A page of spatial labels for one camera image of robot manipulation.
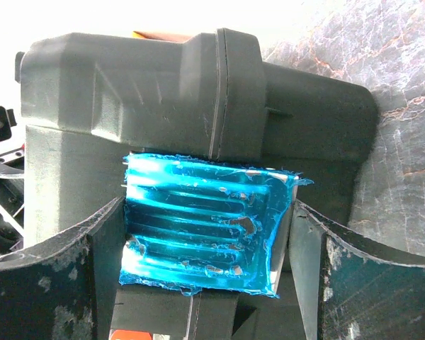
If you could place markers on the black plastic tool box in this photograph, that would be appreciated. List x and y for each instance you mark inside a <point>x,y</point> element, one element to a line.
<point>87,98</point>

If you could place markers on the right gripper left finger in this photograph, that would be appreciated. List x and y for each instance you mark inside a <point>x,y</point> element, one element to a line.
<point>65,286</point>

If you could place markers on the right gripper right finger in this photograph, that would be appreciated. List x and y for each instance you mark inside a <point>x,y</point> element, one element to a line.
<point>351,287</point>

